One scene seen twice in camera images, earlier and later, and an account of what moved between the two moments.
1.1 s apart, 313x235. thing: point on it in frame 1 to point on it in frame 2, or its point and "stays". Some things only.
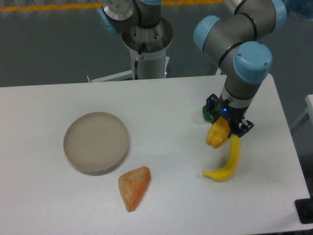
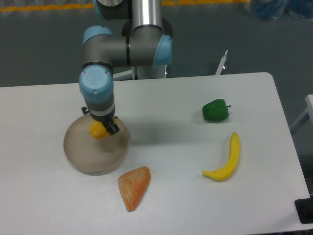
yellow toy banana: (225, 173) stays
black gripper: (221, 106) to (106, 120)
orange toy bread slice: (133, 184) stays
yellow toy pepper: (218, 132) to (98, 130)
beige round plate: (95, 143) stays
